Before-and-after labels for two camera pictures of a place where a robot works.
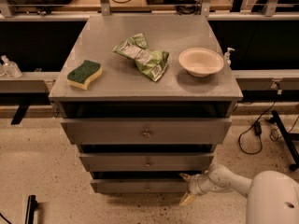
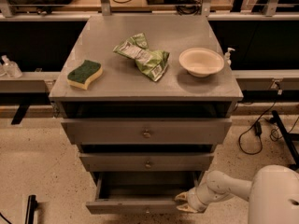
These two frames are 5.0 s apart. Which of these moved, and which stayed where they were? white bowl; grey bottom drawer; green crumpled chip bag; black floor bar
Moved: grey bottom drawer
Stayed: black floor bar; white bowl; green crumpled chip bag
